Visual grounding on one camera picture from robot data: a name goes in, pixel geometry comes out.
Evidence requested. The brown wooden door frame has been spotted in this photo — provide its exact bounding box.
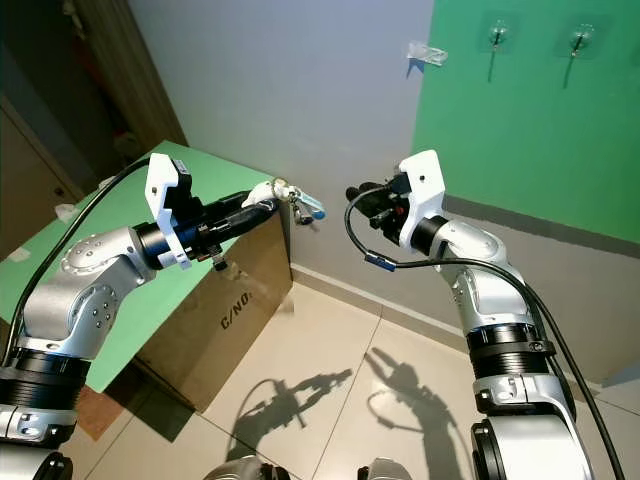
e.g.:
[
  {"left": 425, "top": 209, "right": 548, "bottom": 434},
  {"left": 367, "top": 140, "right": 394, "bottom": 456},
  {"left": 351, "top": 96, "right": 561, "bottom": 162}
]
[{"left": 75, "top": 0, "right": 191, "bottom": 161}]

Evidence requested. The key bunch with white charm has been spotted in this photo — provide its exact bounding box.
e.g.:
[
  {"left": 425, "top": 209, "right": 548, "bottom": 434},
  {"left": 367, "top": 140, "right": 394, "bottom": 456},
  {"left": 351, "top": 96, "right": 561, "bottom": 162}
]
[{"left": 245, "top": 176, "right": 329, "bottom": 229}]

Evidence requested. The clear tape strip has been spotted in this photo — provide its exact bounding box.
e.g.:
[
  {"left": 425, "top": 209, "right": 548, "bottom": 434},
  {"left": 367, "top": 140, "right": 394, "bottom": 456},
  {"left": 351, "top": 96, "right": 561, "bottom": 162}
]
[{"left": 406, "top": 40, "right": 449, "bottom": 67}]

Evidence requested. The green backdrop sheet with hooks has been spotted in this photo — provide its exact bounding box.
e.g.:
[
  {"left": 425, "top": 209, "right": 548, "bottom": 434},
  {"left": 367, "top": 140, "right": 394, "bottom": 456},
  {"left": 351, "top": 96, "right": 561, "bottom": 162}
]
[{"left": 412, "top": 0, "right": 640, "bottom": 246}]

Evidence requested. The green paper cover sheet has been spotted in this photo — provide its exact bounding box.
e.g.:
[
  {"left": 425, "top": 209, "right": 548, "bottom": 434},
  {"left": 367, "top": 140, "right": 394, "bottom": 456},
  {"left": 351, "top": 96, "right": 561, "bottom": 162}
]
[{"left": 0, "top": 140, "right": 296, "bottom": 393}]

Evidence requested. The brown cardboard box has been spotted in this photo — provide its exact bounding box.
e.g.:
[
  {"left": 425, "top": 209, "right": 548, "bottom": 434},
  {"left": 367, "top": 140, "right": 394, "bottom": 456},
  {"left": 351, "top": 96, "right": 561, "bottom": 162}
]
[{"left": 135, "top": 205, "right": 296, "bottom": 413}]

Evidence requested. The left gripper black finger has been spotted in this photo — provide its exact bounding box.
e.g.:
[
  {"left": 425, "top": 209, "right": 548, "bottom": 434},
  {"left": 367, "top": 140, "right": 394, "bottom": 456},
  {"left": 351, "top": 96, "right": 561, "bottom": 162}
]
[
  {"left": 223, "top": 205, "right": 282, "bottom": 240},
  {"left": 221, "top": 192, "right": 278, "bottom": 220}
]

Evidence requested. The robot right leg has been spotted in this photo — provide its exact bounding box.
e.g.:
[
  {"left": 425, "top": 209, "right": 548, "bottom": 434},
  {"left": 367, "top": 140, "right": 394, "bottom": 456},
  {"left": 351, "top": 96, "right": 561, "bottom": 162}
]
[{"left": 358, "top": 458, "right": 411, "bottom": 480}]

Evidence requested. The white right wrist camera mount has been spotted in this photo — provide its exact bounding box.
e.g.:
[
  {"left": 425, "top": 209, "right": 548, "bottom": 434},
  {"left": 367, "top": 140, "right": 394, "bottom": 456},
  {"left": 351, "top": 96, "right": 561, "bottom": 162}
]
[{"left": 398, "top": 150, "right": 446, "bottom": 249}]

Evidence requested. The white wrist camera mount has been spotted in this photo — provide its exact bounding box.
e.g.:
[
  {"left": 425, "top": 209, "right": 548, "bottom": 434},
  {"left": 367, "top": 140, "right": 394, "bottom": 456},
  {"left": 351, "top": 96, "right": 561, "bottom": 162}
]
[
  {"left": 145, "top": 152, "right": 196, "bottom": 271},
  {"left": 398, "top": 150, "right": 446, "bottom": 249}
]

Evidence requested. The clear adhesive metal hook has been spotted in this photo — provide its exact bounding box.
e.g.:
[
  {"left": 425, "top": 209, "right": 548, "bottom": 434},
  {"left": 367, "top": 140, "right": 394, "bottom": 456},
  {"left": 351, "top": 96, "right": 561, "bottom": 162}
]
[
  {"left": 567, "top": 22, "right": 596, "bottom": 59},
  {"left": 485, "top": 18, "right": 511, "bottom": 51}
]

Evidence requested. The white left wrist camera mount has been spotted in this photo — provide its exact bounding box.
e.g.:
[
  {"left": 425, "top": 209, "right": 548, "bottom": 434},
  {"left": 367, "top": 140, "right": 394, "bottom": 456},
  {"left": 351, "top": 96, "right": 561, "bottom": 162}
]
[{"left": 145, "top": 152, "right": 196, "bottom": 271}]

